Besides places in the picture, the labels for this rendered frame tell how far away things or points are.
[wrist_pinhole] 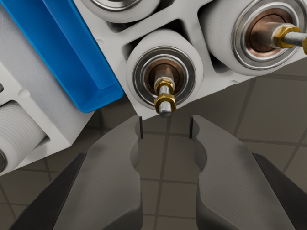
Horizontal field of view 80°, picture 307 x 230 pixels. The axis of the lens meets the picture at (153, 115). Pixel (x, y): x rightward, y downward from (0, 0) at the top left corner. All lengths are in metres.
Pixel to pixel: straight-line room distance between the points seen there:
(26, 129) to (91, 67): 0.22
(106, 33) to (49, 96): 0.19
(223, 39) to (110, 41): 0.16
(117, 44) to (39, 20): 0.22
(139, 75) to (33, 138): 0.25
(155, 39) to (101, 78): 0.31
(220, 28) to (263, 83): 0.35
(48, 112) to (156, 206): 0.56
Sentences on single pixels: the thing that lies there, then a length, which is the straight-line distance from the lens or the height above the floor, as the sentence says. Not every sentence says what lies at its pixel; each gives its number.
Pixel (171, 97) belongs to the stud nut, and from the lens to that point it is 0.15.
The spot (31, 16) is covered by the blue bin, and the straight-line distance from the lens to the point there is 0.46.
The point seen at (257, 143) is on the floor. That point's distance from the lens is 0.65.
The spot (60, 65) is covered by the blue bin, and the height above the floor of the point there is 0.09.
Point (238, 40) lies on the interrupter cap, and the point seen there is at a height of 0.25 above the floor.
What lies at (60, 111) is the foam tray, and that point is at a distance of 0.42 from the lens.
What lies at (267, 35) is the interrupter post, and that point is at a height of 0.27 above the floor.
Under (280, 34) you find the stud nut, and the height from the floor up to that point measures 0.29.
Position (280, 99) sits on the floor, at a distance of 0.60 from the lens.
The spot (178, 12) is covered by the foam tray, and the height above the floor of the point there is 0.18.
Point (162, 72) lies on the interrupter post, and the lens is 0.21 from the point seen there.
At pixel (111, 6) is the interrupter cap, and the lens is 0.22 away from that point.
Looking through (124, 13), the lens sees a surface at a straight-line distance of 0.22.
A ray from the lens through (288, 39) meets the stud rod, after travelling 0.20.
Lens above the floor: 0.47
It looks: 62 degrees down
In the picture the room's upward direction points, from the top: 176 degrees counter-clockwise
